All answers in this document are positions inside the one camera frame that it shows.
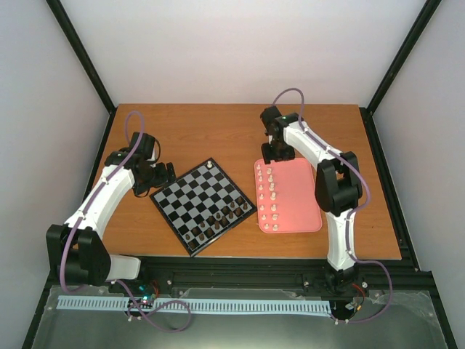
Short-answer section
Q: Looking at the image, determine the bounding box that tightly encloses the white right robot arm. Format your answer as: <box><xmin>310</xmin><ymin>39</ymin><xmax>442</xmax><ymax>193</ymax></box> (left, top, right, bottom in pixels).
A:
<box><xmin>260</xmin><ymin>105</ymin><xmax>363</xmax><ymax>294</ymax></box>

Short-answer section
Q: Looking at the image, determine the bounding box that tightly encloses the pink plastic tray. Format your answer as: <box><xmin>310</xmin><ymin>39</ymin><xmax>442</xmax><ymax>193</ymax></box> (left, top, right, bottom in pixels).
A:
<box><xmin>254</xmin><ymin>158</ymin><xmax>322</xmax><ymax>234</ymax></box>

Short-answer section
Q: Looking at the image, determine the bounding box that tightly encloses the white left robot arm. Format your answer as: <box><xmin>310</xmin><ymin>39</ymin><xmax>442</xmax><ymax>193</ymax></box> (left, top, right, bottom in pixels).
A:
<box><xmin>46</xmin><ymin>132</ymin><xmax>174</xmax><ymax>293</ymax></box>

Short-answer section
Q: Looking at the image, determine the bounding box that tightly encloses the light blue cable duct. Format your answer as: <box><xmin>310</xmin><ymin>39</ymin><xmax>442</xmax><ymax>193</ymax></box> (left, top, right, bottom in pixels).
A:
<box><xmin>56</xmin><ymin>295</ymin><xmax>331</xmax><ymax>317</ymax></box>

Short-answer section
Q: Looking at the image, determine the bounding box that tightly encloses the black aluminium frame post right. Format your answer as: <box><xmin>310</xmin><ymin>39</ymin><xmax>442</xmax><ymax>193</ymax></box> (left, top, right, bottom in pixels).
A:
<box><xmin>366</xmin><ymin>0</ymin><xmax>442</xmax><ymax>116</ymax></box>

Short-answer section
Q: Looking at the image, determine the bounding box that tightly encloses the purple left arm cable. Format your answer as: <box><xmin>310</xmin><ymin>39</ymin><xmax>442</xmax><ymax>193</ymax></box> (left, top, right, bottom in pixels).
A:
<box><xmin>59</xmin><ymin>110</ymin><xmax>192</xmax><ymax>332</ymax></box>

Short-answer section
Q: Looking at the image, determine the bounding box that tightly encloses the black aluminium frame post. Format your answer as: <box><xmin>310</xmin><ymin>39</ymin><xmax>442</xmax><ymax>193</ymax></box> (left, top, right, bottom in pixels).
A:
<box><xmin>366</xmin><ymin>0</ymin><xmax>442</xmax><ymax>116</ymax></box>
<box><xmin>46</xmin><ymin>0</ymin><xmax>116</xmax><ymax>116</ymax></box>

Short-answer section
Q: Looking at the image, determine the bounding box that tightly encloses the black and silver chessboard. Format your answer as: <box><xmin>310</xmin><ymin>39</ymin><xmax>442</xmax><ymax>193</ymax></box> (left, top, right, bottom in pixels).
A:
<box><xmin>150</xmin><ymin>158</ymin><xmax>256</xmax><ymax>257</ymax></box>

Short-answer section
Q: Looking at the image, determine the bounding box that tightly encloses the black aluminium frame post left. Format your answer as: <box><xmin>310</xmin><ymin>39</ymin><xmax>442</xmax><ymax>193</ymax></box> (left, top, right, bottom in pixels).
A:
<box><xmin>46</xmin><ymin>0</ymin><xmax>116</xmax><ymax>116</ymax></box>

